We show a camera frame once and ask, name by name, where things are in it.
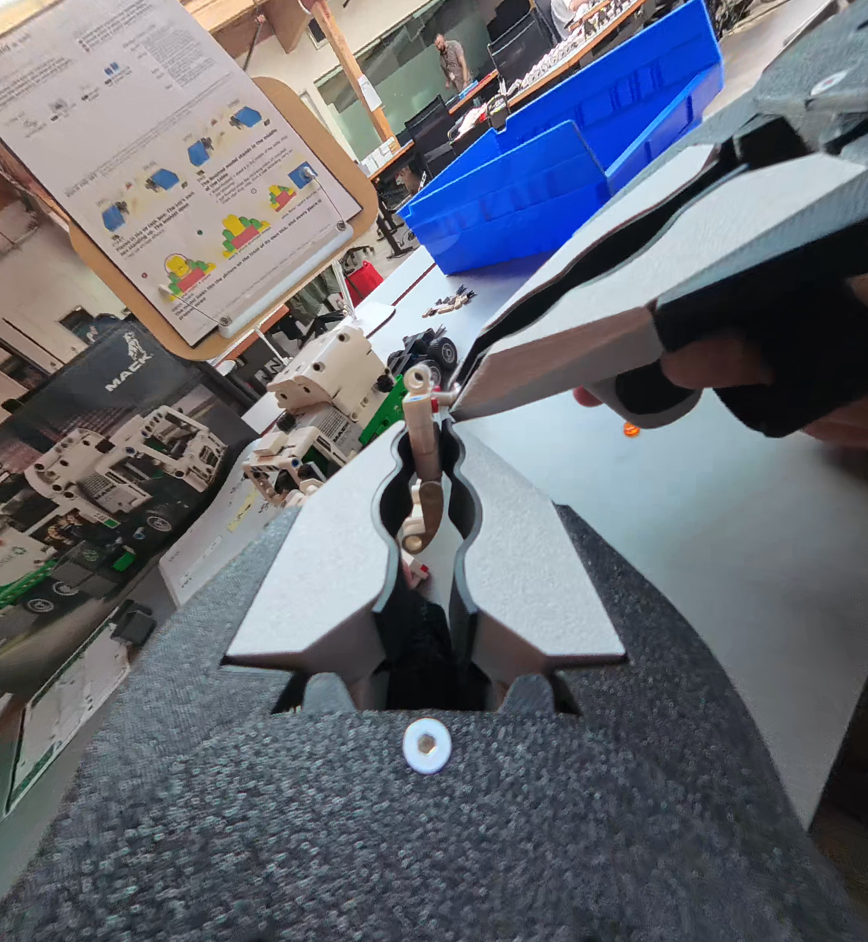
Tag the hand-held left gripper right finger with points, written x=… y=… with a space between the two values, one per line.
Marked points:
x=529 y=581

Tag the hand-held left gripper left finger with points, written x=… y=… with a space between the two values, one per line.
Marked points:
x=324 y=581

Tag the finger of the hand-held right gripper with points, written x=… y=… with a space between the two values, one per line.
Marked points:
x=625 y=199
x=610 y=346

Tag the small white grey lego assembly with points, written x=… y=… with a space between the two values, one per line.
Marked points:
x=423 y=441

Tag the pile of small lego parts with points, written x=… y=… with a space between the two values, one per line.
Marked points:
x=449 y=300

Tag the white green lego truck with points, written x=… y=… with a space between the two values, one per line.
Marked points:
x=331 y=360

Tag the lego set box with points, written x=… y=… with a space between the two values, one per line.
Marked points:
x=73 y=478

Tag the blue plastic bin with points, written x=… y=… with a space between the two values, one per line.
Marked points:
x=625 y=81
x=507 y=206

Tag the white instruction booklet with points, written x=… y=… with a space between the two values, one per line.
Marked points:
x=198 y=559

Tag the black office chair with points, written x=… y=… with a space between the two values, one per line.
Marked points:
x=518 y=40
x=430 y=136

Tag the red container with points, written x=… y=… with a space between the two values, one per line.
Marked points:
x=364 y=283

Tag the wooden clipboard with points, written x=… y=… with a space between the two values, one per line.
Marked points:
x=331 y=147

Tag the clear clipboard bar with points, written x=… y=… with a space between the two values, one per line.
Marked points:
x=272 y=287

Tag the printed instruction sheet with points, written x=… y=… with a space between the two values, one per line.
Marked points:
x=147 y=147

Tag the wooden post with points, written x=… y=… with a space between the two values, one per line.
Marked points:
x=349 y=66

